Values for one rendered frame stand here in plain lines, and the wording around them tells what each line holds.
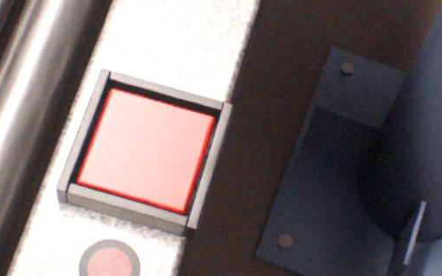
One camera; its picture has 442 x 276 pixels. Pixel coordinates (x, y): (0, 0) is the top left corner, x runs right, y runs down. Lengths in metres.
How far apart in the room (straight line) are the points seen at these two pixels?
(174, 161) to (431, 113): 0.75
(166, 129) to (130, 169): 0.03
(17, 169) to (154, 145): 0.07
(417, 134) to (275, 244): 0.31
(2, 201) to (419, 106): 0.80
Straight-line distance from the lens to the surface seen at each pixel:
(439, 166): 1.36
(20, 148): 0.58
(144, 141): 0.57
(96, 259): 0.56
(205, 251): 1.53
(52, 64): 0.60
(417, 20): 1.77
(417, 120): 1.32
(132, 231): 0.56
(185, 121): 0.57
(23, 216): 0.61
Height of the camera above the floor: 1.44
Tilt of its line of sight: 62 degrees down
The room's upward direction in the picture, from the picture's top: 11 degrees clockwise
